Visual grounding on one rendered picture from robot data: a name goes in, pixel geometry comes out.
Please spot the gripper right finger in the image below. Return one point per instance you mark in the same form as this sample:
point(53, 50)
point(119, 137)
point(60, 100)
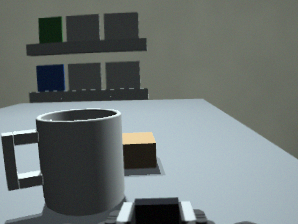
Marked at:
point(187, 216)

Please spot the black domino with yellow and green pips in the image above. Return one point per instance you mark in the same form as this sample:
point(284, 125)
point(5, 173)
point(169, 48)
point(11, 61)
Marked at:
point(157, 210)

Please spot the tan rectangular block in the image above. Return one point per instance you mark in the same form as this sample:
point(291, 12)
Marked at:
point(139, 150)

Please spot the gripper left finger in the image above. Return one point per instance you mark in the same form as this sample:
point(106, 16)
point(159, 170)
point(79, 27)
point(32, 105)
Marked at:
point(124, 216)

